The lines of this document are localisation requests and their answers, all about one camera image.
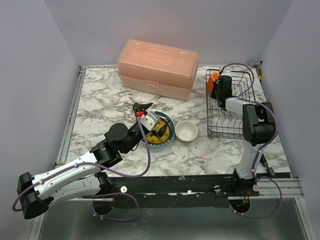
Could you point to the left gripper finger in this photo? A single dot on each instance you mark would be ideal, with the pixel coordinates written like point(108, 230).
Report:
point(137, 107)
point(162, 130)

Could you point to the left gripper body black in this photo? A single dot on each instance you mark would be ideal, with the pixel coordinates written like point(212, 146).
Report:
point(139, 116)

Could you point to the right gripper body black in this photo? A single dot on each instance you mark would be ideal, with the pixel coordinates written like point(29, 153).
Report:
point(217, 92)

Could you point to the small yellow patterned plate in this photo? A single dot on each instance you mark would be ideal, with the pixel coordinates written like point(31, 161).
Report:
point(152, 139)

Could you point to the large teal rimmed plate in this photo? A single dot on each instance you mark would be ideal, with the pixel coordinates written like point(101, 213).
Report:
point(172, 134)

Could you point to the orange mug black handle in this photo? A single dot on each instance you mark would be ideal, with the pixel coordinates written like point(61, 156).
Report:
point(212, 81)

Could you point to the white floral bowl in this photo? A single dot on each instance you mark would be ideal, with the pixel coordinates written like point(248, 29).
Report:
point(186, 131)

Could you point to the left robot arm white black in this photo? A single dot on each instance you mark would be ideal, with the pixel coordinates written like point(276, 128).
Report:
point(86, 176)

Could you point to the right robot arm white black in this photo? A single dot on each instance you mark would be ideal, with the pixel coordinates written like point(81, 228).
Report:
point(258, 127)

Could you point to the yellow black tool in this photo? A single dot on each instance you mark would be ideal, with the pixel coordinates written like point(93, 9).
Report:
point(260, 70)

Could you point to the pink translucent storage box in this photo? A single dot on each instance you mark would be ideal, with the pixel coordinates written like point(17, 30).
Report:
point(158, 69)

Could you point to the black bolt at edge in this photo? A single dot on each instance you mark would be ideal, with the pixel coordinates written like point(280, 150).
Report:
point(265, 164)

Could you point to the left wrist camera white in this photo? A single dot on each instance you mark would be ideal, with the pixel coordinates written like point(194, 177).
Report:
point(150, 120)

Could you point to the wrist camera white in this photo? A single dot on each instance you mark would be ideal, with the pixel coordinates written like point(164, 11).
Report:
point(226, 73)
point(150, 120)

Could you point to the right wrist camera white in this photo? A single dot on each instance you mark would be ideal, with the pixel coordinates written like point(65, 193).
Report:
point(226, 73)

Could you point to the black front mounting rail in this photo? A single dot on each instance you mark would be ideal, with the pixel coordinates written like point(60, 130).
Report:
point(171, 191)

